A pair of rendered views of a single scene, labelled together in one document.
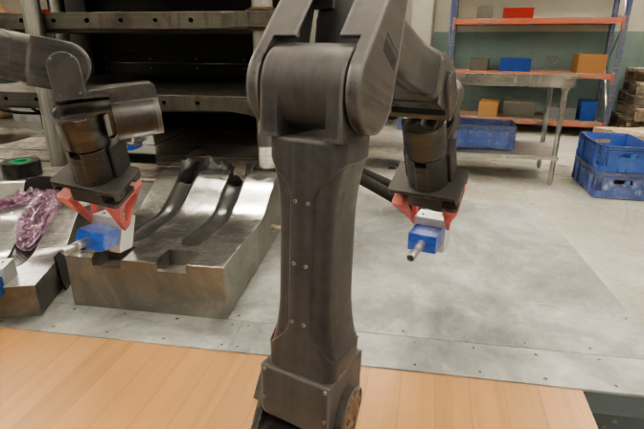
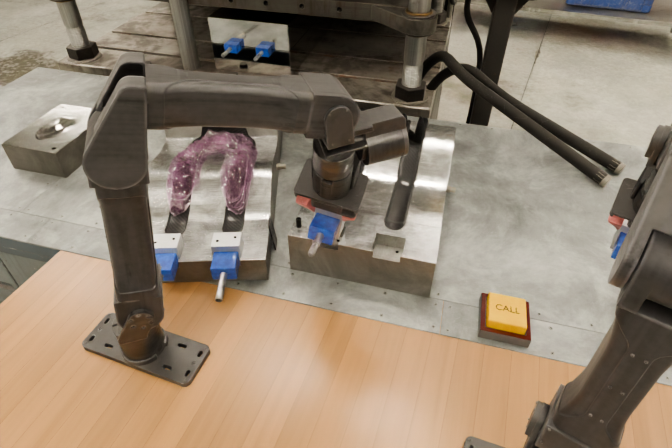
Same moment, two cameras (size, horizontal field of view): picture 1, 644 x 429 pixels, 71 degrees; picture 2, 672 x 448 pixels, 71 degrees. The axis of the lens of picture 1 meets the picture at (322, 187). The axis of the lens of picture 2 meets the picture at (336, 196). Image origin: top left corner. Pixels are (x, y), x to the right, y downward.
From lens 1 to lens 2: 0.36 m
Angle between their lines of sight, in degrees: 22
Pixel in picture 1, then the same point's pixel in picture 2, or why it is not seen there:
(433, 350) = not seen: hidden behind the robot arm
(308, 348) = (599, 433)
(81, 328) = (308, 298)
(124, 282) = (339, 260)
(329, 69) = not seen: outside the picture
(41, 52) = (322, 108)
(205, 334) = (415, 314)
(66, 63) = (342, 117)
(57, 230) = (258, 192)
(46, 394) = (308, 365)
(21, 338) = (262, 304)
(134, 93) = (387, 127)
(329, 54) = not seen: outside the picture
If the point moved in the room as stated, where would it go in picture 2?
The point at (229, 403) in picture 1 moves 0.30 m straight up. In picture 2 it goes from (458, 390) to (503, 249)
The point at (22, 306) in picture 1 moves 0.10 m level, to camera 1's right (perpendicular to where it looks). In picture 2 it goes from (254, 273) to (308, 278)
